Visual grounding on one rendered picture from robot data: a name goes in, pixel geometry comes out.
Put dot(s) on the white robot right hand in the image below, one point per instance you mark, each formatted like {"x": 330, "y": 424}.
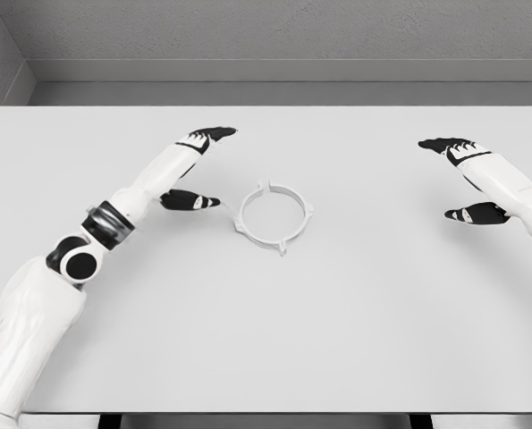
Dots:
{"x": 493, "y": 179}

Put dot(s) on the white round pipe clamp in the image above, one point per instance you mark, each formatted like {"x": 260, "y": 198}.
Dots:
{"x": 259, "y": 241}

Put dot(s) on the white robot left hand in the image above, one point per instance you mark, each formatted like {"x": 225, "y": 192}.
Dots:
{"x": 171, "y": 166}

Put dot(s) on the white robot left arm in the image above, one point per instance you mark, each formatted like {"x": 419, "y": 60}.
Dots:
{"x": 33, "y": 313}

